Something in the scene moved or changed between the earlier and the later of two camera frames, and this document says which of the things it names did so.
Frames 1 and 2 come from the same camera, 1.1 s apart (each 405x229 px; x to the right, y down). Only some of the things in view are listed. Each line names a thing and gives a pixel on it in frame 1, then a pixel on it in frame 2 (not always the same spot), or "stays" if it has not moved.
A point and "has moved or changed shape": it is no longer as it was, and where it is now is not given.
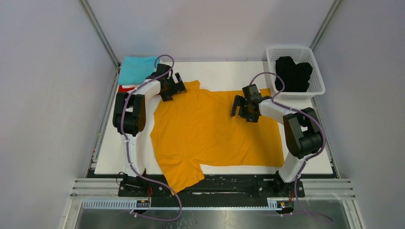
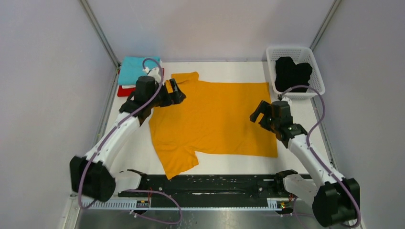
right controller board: (283, 204) stays
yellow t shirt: (196, 128) has moved or changed shape
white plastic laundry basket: (299, 54) stays
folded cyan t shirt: (134, 69) stays
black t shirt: (295, 77) stays
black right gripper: (240, 100) to (261, 108)
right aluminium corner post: (330, 13) stays
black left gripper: (177, 88) to (176, 97)
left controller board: (142, 203) stays
